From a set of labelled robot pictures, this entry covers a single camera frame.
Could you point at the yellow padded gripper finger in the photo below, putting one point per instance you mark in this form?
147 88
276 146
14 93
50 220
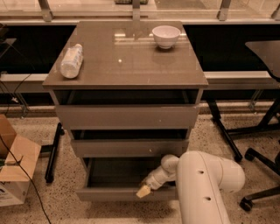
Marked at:
143 191

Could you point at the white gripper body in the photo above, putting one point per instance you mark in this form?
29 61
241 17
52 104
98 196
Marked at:
152 182

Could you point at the grey bottom drawer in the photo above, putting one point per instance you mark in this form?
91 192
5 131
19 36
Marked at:
119 179

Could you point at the grey drawer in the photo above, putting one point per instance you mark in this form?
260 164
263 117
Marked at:
126 118
127 148
119 179

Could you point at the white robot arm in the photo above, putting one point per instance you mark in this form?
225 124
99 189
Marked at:
200 179

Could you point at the grey middle drawer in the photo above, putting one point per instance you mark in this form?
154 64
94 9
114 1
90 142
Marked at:
127 148

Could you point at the grey top drawer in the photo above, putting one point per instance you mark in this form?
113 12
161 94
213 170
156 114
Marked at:
126 118

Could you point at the grey drawer cabinet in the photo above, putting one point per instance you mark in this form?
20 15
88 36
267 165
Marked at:
123 66

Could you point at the open cardboard box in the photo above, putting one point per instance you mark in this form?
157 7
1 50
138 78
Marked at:
19 157

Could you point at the black left table leg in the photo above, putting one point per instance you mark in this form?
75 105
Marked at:
49 173

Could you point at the black table leg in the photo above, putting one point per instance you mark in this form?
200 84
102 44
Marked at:
228 133
49 173

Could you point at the black right table leg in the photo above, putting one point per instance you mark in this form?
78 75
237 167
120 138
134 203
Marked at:
228 133

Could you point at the white ceramic bowl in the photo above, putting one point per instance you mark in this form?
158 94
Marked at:
166 36

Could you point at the clear plastic bottle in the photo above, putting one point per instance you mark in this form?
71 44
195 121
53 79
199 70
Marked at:
71 62

